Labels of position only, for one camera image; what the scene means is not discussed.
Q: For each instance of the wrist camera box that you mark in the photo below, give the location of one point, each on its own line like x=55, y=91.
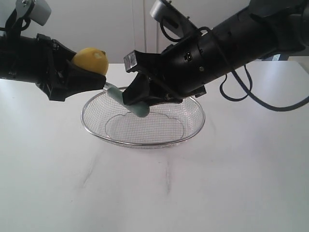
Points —
x=163, y=12
x=38, y=11

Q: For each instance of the yellow lemon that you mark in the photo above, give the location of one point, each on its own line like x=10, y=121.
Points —
x=92, y=60

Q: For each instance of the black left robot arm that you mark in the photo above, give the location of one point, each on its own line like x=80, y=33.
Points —
x=19, y=60

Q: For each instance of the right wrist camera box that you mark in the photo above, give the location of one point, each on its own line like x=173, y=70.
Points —
x=163, y=12

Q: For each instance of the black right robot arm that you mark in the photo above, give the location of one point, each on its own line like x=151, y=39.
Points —
x=262, y=29

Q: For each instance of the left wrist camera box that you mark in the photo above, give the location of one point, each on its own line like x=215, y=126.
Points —
x=38, y=11

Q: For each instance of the metal wire mesh basket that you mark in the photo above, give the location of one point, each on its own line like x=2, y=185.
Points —
x=166, y=124

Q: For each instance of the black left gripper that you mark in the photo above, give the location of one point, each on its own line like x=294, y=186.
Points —
x=60, y=78

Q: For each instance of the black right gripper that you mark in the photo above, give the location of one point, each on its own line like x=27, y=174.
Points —
x=180, y=71

